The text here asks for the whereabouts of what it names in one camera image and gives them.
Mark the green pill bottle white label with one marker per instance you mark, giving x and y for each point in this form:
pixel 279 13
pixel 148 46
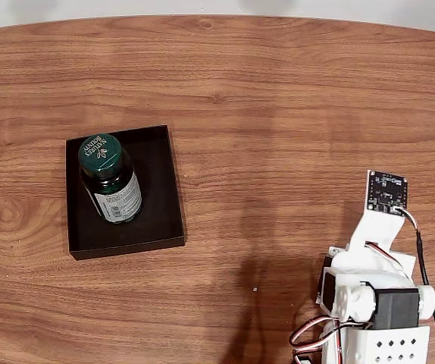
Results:
pixel 107 178

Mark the shallow black box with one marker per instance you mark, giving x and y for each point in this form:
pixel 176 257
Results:
pixel 160 212

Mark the camera board on white mount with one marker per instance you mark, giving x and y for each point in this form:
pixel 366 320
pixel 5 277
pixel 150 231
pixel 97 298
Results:
pixel 386 191

